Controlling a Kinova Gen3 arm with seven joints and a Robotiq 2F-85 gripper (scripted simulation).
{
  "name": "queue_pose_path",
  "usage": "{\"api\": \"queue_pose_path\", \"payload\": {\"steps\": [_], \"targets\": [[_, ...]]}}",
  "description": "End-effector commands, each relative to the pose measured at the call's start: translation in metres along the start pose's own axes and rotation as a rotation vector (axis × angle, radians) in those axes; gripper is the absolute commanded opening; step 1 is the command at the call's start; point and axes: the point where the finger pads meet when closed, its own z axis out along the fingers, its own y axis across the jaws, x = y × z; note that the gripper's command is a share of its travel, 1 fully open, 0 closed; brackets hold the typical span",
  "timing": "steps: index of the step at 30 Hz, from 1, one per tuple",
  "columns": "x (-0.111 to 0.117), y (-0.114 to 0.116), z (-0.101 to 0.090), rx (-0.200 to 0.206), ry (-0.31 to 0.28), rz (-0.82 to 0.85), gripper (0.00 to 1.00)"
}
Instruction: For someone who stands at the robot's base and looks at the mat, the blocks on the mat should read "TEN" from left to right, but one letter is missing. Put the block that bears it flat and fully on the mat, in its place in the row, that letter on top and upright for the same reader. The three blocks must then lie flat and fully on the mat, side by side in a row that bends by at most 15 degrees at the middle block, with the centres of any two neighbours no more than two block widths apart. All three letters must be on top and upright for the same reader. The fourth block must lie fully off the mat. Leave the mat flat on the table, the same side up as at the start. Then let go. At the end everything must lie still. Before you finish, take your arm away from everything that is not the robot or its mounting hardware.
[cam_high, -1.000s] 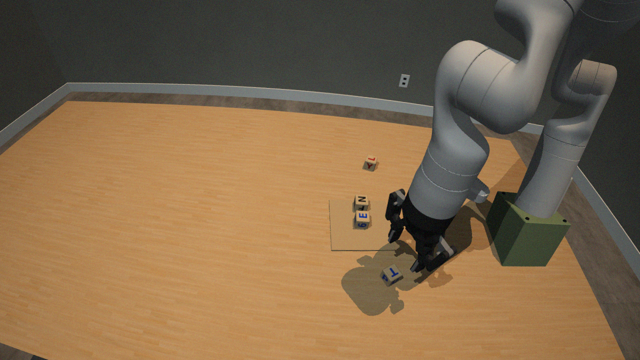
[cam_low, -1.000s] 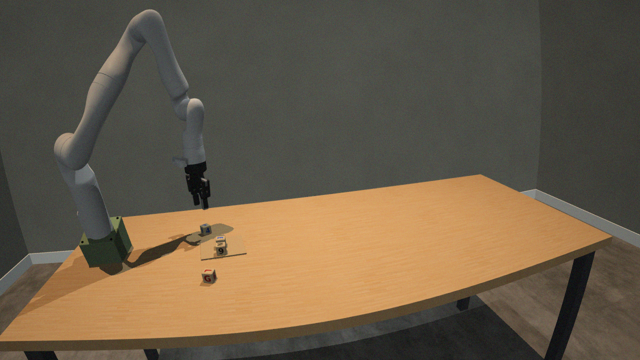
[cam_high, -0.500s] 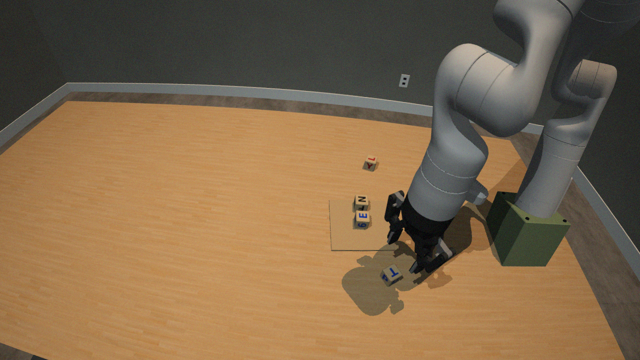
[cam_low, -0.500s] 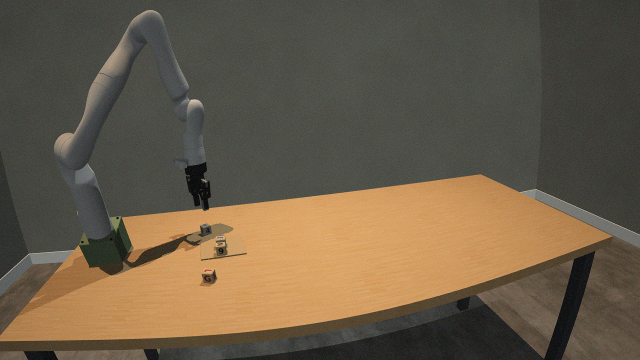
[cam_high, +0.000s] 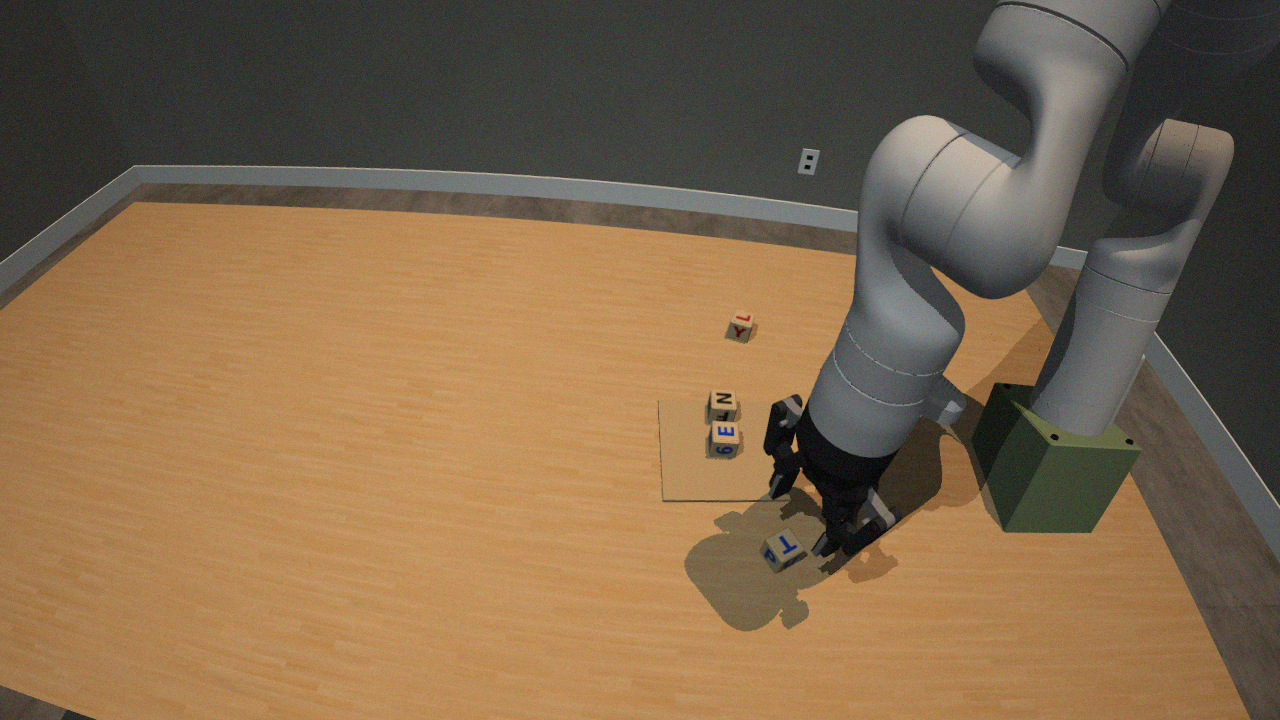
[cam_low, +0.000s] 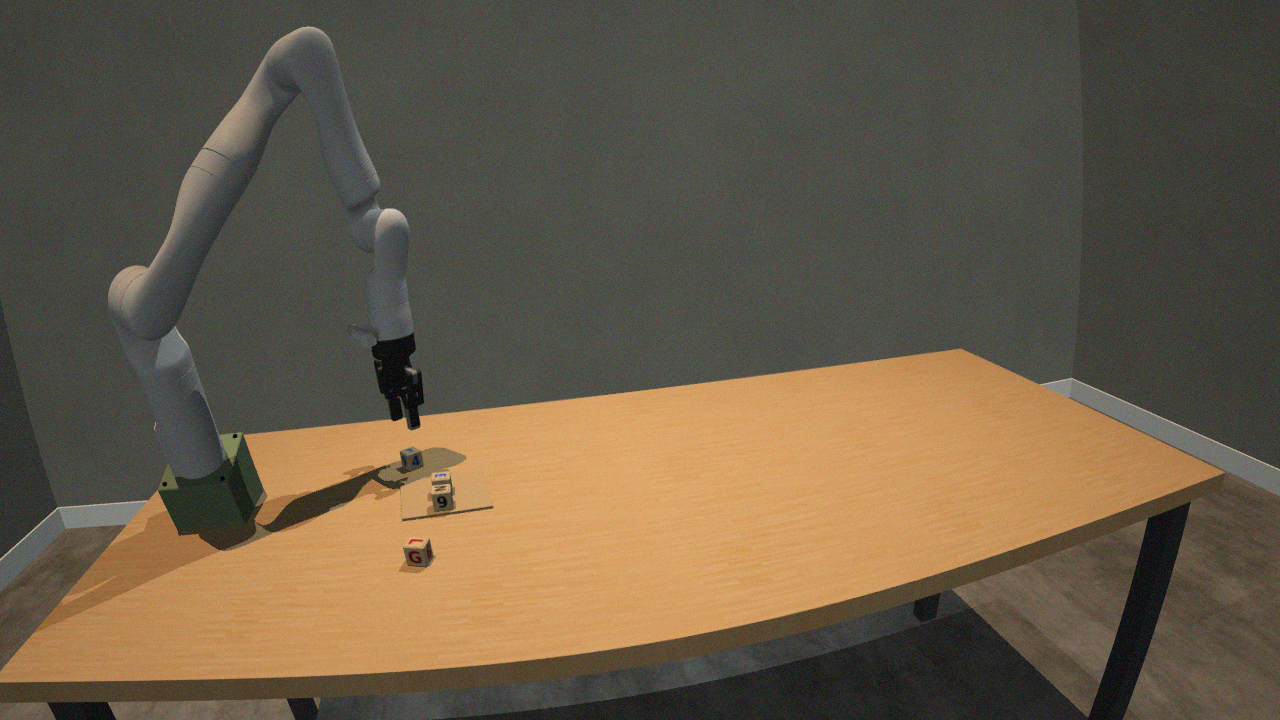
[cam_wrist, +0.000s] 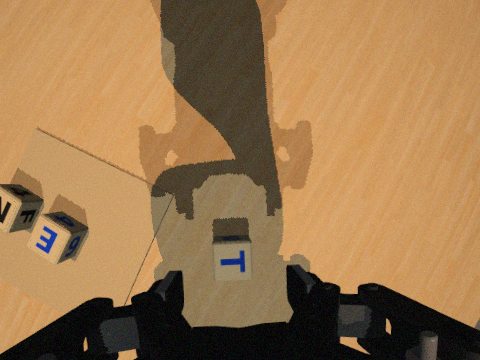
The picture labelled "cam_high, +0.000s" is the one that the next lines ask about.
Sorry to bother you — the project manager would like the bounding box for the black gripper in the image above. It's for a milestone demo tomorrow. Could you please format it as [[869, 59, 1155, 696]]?
[[763, 395, 902, 559]]

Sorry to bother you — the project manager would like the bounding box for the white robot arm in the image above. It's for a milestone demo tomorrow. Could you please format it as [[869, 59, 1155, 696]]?
[[808, 0, 1280, 457]]

